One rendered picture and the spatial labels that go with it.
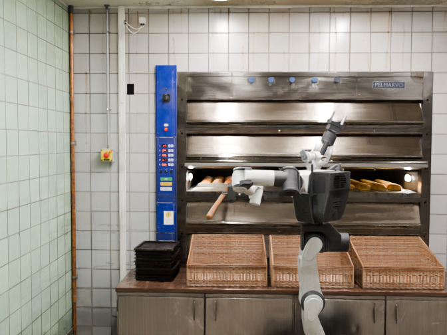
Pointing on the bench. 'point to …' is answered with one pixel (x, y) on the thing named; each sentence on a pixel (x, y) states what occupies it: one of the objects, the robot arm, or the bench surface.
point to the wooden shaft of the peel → (215, 207)
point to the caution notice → (168, 217)
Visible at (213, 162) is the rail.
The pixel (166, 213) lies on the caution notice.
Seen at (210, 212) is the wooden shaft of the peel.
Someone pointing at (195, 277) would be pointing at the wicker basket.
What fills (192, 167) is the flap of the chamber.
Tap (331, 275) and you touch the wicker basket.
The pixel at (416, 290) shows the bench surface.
